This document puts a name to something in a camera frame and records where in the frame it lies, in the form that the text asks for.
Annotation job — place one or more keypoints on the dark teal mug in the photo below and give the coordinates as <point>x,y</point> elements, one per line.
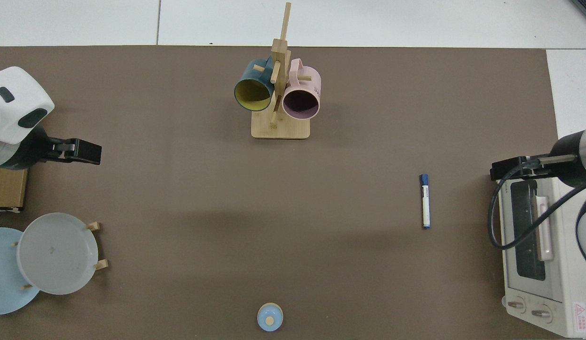
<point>248,75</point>

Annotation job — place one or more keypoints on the pink mug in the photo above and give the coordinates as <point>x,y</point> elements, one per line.
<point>308,87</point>

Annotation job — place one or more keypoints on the brown table cloth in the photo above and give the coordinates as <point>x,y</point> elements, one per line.
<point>274,212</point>

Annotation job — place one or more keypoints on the light blue plate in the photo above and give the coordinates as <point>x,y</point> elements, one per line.
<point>4,274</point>

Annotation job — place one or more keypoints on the wooden cup stand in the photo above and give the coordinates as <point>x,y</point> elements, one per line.
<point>280,130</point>

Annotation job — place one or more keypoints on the grey plate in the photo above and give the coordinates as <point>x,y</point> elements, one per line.
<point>56,255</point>

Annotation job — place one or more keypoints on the pale toaster oven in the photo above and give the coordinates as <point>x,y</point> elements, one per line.
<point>564,283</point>

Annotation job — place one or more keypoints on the blue and white marker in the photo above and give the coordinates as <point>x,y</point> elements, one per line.
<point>425,203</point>

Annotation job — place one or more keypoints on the wooden plate rack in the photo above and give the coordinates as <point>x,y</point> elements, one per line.
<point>101,265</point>

